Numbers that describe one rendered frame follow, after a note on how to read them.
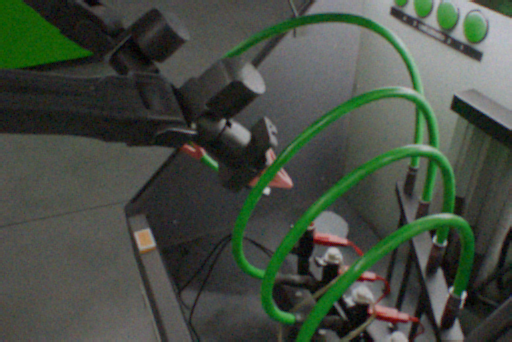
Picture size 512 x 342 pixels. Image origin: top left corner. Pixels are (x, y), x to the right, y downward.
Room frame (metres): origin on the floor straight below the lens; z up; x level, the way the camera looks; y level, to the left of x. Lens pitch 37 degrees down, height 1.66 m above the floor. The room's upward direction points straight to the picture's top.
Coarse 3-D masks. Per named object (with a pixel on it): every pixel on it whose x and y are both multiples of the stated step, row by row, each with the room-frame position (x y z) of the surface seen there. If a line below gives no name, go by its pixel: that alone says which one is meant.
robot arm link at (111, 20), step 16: (32, 0) 0.72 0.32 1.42; (48, 0) 0.71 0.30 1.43; (64, 0) 0.71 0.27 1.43; (80, 0) 0.72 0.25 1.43; (96, 0) 0.76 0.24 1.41; (48, 16) 0.71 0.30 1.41; (64, 16) 0.71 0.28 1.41; (80, 16) 0.70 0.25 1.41; (96, 16) 0.70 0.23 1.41; (112, 16) 0.74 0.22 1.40; (64, 32) 0.70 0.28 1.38; (112, 32) 0.71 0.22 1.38
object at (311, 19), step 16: (304, 16) 0.67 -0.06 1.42; (320, 16) 0.66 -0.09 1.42; (336, 16) 0.66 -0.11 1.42; (352, 16) 0.67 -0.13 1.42; (272, 32) 0.66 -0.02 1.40; (384, 32) 0.66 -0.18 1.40; (240, 48) 0.66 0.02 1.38; (400, 48) 0.66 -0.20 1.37; (416, 80) 0.66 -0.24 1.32; (416, 112) 0.67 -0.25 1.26; (416, 128) 0.67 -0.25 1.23; (192, 144) 0.66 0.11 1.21; (416, 144) 0.67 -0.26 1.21; (208, 160) 0.66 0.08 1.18; (416, 160) 0.67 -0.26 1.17
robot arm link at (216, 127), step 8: (208, 112) 0.54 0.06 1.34; (200, 120) 0.53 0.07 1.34; (208, 120) 0.54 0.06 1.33; (216, 120) 0.54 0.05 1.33; (224, 120) 0.55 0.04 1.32; (200, 128) 0.53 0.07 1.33; (208, 128) 0.53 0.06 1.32; (216, 128) 0.54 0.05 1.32; (200, 136) 0.53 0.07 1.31; (208, 136) 0.53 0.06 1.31; (216, 136) 0.53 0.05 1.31; (200, 144) 0.54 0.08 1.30; (208, 144) 0.53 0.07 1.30
